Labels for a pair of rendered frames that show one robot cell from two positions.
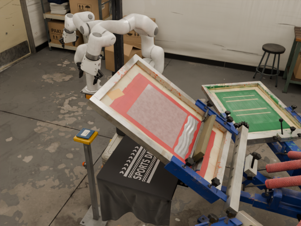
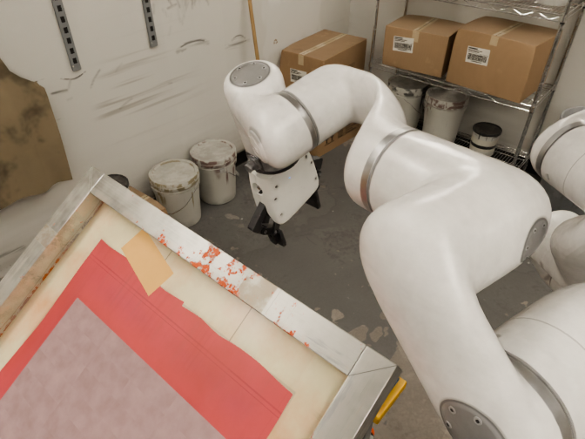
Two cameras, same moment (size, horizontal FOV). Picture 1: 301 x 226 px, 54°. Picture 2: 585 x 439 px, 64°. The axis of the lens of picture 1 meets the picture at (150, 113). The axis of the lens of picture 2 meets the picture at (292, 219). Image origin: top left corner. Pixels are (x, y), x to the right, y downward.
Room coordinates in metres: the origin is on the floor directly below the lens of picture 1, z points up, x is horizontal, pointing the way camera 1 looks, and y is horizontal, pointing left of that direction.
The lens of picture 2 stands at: (1.73, -0.20, 1.97)
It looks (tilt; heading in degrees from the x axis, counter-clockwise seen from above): 39 degrees down; 112
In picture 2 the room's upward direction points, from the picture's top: straight up
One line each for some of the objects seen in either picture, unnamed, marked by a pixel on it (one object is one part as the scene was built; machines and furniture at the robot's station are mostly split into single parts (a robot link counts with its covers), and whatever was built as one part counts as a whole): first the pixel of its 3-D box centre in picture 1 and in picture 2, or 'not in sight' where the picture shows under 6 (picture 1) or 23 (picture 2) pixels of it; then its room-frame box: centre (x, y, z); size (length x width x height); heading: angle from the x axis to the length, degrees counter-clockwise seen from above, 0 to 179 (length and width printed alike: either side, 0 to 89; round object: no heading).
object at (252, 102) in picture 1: (260, 108); not in sight; (1.92, -0.86, 1.05); 1.08 x 0.61 x 0.23; 11
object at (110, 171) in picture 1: (145, 163); not in sight; (1.39, 0.02, 0.95); 0.48 x 0.44 x 0.01; 71
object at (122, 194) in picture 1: (134, 210); not in sight; (1.19, 0.08, 0.74); 0.46 x 0.04 x 0.42; 71
